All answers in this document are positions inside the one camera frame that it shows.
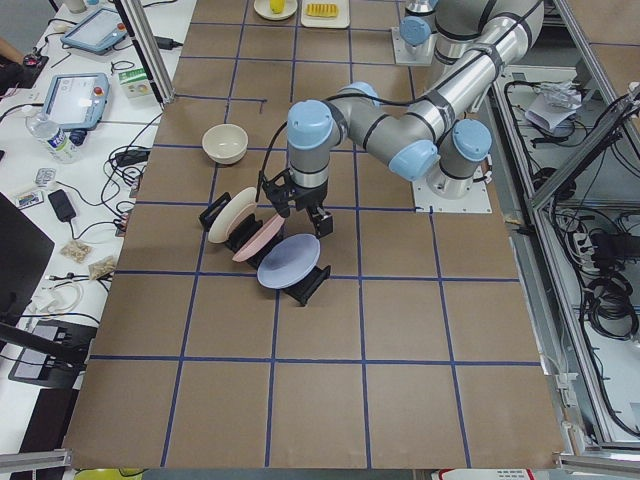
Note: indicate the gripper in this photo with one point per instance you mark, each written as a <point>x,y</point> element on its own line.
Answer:
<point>309,197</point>

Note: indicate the white rectangular tray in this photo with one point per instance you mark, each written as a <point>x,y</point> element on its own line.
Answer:
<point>340,21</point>

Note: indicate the black power adapter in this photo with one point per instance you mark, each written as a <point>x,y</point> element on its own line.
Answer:
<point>62,206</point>

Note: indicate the cream plate in rack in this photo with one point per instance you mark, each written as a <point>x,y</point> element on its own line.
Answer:
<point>240,206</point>

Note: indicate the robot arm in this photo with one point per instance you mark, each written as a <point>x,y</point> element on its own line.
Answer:
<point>418,23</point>
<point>475,41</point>

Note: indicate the crumpled paper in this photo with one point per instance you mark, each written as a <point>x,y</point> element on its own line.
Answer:
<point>555,102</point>

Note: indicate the pink plate in rack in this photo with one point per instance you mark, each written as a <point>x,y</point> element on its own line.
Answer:
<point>260,239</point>

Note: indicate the plastic water bottle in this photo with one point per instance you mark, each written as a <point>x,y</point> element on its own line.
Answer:
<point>52,137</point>

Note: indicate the far teach pendant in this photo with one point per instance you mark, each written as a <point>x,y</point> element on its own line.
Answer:
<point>97,33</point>

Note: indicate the blue plate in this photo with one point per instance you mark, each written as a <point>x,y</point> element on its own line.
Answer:
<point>289,261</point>

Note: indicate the black monitor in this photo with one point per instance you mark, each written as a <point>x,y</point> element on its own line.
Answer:
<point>25,251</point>

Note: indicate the near teach pendant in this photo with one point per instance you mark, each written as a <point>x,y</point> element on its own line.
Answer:
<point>77,101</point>

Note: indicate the cream round plate with lemon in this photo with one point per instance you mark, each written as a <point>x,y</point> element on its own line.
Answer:
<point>261,7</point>

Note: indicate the teach pendant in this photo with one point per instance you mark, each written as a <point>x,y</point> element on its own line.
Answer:
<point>77,101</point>
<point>97,33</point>

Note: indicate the aluminium frame post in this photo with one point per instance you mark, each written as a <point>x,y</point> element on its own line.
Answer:
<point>139,30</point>

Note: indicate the black dish rack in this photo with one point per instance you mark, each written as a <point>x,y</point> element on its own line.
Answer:
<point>301,291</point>

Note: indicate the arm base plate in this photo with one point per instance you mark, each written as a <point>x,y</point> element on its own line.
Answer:
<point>414,47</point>
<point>436,192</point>

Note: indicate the green white box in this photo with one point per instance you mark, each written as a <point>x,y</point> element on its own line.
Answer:
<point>135,83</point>

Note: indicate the yellow lemon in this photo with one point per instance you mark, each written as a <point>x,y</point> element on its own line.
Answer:
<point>277,6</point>

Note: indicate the cream bowl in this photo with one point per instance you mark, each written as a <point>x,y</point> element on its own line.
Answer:
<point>225,144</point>

